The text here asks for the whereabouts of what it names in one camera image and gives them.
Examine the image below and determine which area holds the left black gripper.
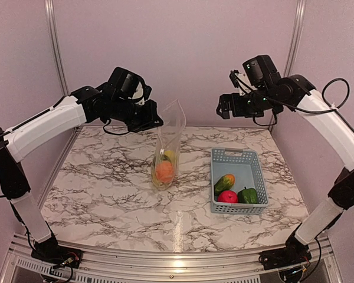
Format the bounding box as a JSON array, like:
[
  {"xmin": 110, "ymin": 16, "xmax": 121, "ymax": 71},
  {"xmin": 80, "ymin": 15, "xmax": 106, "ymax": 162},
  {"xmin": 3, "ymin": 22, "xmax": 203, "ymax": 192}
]
[{"xmin": 110, "ymin": 96, "xmax": 163, "ymax": 132}]

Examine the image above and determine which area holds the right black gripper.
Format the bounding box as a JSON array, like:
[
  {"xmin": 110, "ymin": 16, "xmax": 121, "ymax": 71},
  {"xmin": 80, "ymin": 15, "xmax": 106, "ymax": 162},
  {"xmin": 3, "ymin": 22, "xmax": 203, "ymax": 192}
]
[{"xmin": 216, "ymin": 84, "xmax": 281, "ymax": 119}]

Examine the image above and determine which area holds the green toy cabbage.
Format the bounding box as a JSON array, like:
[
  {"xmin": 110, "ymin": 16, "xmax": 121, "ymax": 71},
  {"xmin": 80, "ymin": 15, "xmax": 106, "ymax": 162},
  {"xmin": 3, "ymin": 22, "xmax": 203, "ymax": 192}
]
[{"xmin": 153, "ymin": 154, "xmax": 171, "ymax": 164}]

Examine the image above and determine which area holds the yellow toy lemon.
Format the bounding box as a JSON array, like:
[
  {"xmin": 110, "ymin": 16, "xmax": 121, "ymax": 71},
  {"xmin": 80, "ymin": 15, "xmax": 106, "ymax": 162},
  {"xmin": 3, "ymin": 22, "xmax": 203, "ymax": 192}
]
[{"xmin": 164, "ymin": 150, "xmax": 177, "ymax": 163}]

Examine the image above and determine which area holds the orange toy orange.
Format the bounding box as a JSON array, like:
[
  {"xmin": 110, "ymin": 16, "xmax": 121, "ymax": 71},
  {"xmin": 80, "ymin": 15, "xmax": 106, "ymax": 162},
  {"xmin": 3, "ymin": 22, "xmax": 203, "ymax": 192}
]
[{"xmin": 155, "ymin": 161, "xmax": 175, "ymax": 183}]

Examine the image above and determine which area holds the clear zip top bag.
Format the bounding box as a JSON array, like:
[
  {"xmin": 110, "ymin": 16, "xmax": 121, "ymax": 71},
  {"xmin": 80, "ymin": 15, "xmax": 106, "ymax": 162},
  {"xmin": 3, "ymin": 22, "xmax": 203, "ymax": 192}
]
[{"xmin": 150, "ymin": 100, "xmax": 186, "ymax": 182}]

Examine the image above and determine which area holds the grey plastic basket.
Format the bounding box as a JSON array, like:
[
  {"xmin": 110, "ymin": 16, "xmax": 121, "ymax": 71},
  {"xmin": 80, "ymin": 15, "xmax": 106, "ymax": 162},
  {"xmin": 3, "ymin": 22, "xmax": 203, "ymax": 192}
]
[{"xmin": 211, "ymin": 148, "xmax": 269, "ymax": 215}]

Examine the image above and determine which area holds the yellow toy banana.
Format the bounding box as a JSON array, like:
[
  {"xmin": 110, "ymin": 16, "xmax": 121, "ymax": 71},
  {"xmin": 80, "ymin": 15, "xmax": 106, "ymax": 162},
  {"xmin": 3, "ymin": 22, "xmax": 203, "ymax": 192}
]
[{"xmin": 152, "ymin": 176, "xmax": 172, "ymax": 190}]

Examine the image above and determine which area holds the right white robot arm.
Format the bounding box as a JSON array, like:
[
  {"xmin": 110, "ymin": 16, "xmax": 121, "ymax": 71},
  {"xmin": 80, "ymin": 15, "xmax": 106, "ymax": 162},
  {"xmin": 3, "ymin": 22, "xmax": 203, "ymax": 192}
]
[{"xmin": 216, "ymin": 75, "xmax": 354, "ymax": 270}]

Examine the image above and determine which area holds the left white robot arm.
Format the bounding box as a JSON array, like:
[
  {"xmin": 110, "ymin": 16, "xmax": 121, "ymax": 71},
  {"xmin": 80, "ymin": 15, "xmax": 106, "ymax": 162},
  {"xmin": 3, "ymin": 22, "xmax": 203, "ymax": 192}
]
[{"xmin": 0, "ymin": 86, "xmax": 163, "ymax": 263}]

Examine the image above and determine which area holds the green orange toy cucumber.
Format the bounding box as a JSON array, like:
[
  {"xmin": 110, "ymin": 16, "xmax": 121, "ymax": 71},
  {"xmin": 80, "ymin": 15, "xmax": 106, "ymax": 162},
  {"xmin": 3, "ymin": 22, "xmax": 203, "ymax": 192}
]
[{"xmin": 214, "ymin": 174, "xmax": 235, "ymax": 196}]

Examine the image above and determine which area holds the red toy apple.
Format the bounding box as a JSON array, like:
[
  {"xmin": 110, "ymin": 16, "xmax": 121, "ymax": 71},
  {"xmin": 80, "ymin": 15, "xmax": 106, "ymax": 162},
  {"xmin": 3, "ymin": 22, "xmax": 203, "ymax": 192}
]
[{"xmin": 218, "ymin": 190, "xmax": 238, "ymax": 203}]

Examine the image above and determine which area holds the green toy bell pepper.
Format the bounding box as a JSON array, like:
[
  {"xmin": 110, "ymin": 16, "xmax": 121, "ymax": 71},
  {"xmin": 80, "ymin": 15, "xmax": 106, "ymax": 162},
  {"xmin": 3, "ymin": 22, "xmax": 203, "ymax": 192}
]
[{"xmin": 237, "ymin": 187, "xmax": 258, "ymax": 204}]

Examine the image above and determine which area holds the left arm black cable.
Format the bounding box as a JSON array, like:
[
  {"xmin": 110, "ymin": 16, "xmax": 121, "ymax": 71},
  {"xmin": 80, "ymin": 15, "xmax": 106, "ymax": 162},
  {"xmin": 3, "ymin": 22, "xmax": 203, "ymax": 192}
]
[{"xmin": 102, "ymin": 119, "xmax": 130, "ymax": 136}]

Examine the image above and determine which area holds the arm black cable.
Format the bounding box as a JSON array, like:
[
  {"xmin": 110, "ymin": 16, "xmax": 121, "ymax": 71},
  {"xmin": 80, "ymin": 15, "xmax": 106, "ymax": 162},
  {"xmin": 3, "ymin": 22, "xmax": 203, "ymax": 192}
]
[
  {"xmin": 291, "ymin": 78, "xmax": 350, "ymax": 114},
  {"xmin": 102, "ymin": 119, "xmax": 130, "ymax": 136}
]

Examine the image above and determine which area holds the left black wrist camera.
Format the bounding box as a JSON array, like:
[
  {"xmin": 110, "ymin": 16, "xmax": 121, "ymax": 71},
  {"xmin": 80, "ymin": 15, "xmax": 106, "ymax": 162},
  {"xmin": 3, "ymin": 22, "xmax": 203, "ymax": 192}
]
[{"xmin": 101, "ymin": 67, "xmax": 152, "ymax": 106}]

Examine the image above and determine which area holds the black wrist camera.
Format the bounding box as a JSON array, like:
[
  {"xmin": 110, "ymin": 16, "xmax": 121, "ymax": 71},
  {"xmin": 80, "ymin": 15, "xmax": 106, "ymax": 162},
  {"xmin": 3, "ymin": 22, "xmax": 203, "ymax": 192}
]
[
  {"xmin": 101, "ymin": 67, "xmax": 152, "ymax": 106},
  {"xmin": 229, "ymin": 55, "xmax": 281, "ymax": 97}
]

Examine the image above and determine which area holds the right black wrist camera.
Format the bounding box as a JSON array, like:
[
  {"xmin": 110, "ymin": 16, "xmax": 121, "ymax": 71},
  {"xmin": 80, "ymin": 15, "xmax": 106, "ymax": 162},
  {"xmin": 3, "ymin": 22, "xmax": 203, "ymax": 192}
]
[{"xmin": 229, "ymin": 55, "xmax": 281, "ymax": 97}]

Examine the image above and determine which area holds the left aluminium frame post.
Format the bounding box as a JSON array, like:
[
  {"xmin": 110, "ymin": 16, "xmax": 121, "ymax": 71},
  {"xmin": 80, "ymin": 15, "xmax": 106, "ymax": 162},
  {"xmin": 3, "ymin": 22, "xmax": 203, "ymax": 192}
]
[{"xmin": 44, "ymin": 0, "xmax": 77, "ymax": 130}]

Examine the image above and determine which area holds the aluminium frame post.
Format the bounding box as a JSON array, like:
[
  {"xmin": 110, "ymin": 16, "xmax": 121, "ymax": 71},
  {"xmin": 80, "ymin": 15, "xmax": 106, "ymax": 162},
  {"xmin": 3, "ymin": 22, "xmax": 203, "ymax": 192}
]
[
  {"xmin": 44, "ymin": 0, "xmax": 77, "ymax": 130},
  {"xmin": 268, "ymin": 0, "xmax": 307, "ymax": 130}
]

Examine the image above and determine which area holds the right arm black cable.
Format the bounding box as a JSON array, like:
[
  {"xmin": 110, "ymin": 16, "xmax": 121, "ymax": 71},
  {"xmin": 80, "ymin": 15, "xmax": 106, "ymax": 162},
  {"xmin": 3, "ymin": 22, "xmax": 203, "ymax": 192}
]
[{"xmin": 291, "ymin": 78, "xmax": 350, "ymax": 114}]

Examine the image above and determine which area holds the right aluminium frame post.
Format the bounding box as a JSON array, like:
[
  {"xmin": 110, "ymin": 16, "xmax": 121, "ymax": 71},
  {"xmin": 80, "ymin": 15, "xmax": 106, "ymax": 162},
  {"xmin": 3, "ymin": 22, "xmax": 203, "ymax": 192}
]
[{"xmin": 268, "ymin": 0, "xmax": 307, "ymax": 130}]

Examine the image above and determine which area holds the front aluminium rail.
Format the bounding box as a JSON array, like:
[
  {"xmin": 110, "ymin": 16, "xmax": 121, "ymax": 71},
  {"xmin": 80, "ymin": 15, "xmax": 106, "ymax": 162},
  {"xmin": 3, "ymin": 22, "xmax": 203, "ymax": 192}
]
[{"xmin": 0, "ymin": 232, "xmax": 343, "ymax": 283}]

